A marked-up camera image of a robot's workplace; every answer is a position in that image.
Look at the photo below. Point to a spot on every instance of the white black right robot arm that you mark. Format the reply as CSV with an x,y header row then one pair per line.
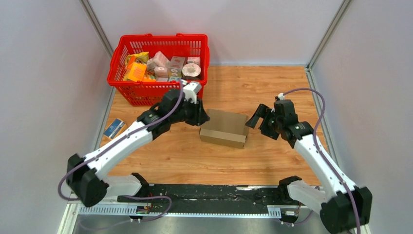
x,y
341,204

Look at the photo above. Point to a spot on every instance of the round tape roll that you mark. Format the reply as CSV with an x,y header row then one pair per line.
x,y
191,71

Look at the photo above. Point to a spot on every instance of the yellow snack bag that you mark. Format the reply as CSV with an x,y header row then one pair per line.
x,y
142,58

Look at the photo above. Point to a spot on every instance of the pink white carton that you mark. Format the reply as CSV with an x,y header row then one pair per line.
x,y
161,60

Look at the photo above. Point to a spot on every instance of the red plastic shopping basket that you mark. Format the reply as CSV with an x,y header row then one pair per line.
x,y
180,49

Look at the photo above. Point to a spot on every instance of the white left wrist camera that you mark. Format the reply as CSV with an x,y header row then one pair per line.
x,y
192,90

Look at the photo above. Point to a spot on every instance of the aluminium frame rail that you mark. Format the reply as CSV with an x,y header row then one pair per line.
x,y
110,206

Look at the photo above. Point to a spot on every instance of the orange snack box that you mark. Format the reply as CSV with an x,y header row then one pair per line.
x,y
135,72

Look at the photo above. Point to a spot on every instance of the blue yellow small box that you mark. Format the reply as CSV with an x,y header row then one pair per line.
x,y
117,127

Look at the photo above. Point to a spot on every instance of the brown cardboard paper box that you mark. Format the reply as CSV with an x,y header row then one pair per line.
x,y
225,128

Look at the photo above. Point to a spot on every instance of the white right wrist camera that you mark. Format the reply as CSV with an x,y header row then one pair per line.
x,y
280,96

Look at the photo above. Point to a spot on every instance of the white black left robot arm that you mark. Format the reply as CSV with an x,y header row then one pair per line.
x,y
87,175

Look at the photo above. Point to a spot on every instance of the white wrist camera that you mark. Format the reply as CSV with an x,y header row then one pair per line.
x,y
280,96
192,90

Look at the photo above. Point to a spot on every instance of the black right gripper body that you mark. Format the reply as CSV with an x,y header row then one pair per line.
x,y
270,125

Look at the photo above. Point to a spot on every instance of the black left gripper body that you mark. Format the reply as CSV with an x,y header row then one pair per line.
x,y
191,113

